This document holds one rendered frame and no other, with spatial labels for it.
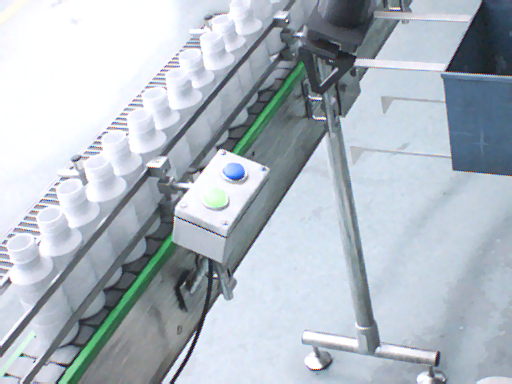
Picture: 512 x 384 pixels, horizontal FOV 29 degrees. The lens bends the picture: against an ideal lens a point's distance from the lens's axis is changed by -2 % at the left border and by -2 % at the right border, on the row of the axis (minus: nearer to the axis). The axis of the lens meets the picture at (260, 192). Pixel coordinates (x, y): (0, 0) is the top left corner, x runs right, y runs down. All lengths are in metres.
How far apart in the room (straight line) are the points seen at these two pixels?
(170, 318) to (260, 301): 1.36
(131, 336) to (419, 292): 1.48
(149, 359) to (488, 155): 0.80
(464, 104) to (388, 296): 1.03
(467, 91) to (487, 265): 1.08
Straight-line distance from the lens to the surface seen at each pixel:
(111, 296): 1.43
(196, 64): 1.60
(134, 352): 1.45
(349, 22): 1.16
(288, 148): 1.82
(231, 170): 1.38
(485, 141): 1.92
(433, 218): 3.05
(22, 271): 1.31
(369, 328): 2.47
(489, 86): 1.85
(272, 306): 2.85
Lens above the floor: 1.88
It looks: 35 degrees down
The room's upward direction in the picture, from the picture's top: 13 degrees counter-clockwise
